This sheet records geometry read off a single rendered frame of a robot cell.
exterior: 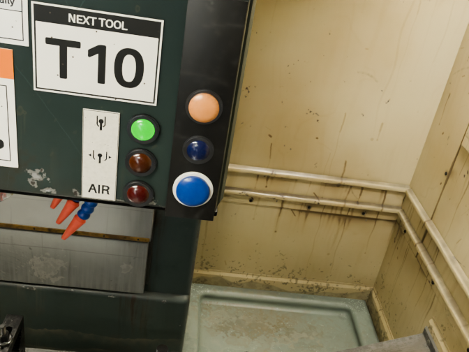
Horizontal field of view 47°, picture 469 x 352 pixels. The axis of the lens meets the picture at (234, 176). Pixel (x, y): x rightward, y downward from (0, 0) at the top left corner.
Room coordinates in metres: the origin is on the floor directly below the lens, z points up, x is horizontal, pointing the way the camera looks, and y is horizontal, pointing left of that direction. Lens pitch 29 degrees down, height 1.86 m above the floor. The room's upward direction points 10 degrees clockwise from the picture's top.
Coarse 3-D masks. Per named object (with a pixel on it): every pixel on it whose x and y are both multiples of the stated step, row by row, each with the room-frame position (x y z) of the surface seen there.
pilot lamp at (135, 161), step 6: (132, 156) 0.40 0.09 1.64; (138, 156) 0.40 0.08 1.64; (144, 156) 0.40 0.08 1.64; (132, 162) 0.40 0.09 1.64; (138, 162) 0.40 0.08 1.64; (144, 162) 0.40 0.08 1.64; (150, 162) 0.40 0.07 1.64; (132, 168) 0.40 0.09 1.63; (138, 168) 0.40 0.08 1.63; (144, 168) 0.40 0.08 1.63; (150, 168) 0.40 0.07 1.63
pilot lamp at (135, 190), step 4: (132, 188) 0.40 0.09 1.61; (136, 188) 0.40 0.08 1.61; (140, 188) 0.40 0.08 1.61; (144, 188) 0.40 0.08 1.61; (128, 192) 0.40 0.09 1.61; (132, 192) 0.40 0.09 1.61; (136, 192) 0.40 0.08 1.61; (140, 192) 0.40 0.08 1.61; (144, 192) 0.40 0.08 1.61; (148, 192) 0.40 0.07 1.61; (128, 196) 0.40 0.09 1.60; (132, 196) 0.40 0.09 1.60; (136, 196) 0.40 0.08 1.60; (140, 196) 0.40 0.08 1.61; (144, 196) 0.40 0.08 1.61; (148, 196) 0.40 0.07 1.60; (132, 200) 0.40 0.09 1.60; (136, 200) 0.40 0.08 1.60; (140, 200) 0.40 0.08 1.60; (144, 200) 0.40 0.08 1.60
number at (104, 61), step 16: (96, 48) 0.40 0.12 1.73; (112, 48) 0.40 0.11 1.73; (128, 48) 0.40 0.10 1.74; (144, 48) 0.41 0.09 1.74; (96, 64) 0.40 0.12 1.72; (112, 64) 0.40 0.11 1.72; (128, 64) 0.40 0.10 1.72; (144, 64) 0.41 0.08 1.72; (80, 80) 0.40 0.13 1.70; (96, 80) 0.40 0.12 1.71; (112, 80) 0.40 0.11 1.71; (128, 80) 0.40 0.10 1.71; (144, 80) 0.41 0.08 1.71
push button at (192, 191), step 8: (192, 176) 0.41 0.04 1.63; (184, 184) 0.40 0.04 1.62; (192, 184) 0.40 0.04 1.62; (200, 184) 0.41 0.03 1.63; (176, 192) 0.40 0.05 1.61; (184, 192) 0.40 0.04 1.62; (192, 192) 0.40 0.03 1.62; (200, 192) 0.40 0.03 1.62; (208, 192) 0.41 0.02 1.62; (184, 200) 0.40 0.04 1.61; (192, 200) 0.40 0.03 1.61; (200, 200) 0.41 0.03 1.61
